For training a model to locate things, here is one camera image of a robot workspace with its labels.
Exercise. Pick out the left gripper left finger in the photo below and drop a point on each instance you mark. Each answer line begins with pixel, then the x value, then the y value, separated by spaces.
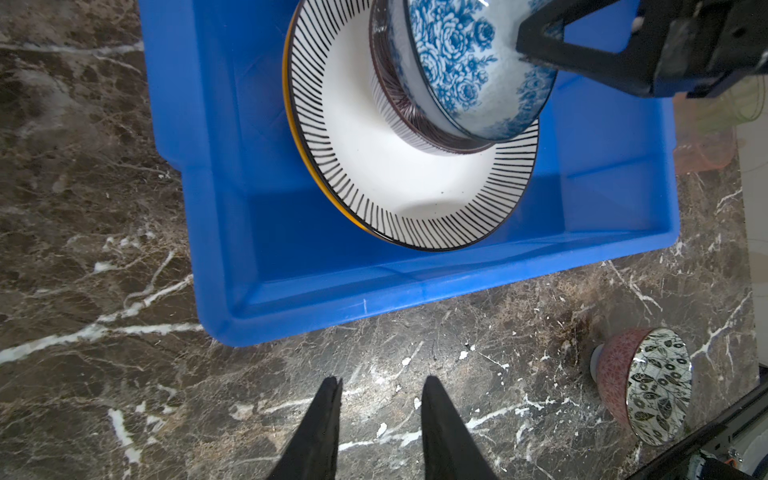
pixel 312 452

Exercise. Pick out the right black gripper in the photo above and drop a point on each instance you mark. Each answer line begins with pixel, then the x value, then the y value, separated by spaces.
pixel 699 48

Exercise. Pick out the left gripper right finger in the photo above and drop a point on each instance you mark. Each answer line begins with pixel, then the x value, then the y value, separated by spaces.
pixel 448 447

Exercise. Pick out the blue floral white bowl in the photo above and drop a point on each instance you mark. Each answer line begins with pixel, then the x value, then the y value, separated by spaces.
pixel 457 63

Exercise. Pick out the purple striped small bowl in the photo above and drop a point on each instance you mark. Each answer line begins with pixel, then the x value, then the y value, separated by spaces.
pixel 395 107

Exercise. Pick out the black striped rim white plate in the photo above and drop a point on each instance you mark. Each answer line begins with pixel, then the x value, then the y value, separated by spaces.
pixel 404 196

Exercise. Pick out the dotted yellow rim plate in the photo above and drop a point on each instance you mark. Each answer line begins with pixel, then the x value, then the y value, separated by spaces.
pixel 288 103

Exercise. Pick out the blue plastic bin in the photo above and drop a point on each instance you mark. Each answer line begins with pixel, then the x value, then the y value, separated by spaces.
pixel 271 255

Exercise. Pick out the pink translucent cup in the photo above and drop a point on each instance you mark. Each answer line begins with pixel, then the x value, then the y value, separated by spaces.
pixel 698 151

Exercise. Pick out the green translucent cup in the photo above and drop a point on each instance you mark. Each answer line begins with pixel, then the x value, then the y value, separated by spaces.
pixel 742 103

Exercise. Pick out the red leaf pattern bowl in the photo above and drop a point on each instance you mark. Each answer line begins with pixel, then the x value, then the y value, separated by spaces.
pixel 644 379

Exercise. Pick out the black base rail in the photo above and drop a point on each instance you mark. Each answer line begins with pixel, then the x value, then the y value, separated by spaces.
pixel 733 446

